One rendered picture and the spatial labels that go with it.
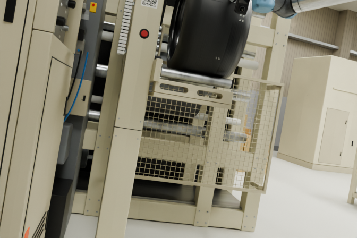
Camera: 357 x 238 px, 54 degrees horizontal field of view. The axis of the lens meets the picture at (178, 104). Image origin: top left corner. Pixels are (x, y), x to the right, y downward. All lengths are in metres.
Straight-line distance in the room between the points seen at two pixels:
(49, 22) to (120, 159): 0.86
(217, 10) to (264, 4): 0.35
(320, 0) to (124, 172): 1.07
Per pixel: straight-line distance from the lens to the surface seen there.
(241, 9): 1.40
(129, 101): 1.61
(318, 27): 9.36
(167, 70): 1.56
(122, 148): 1.63
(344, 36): 9.54
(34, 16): 0.96
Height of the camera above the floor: 0.78
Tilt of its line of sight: 1 degrees down
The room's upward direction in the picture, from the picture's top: 10 degrees clockwise
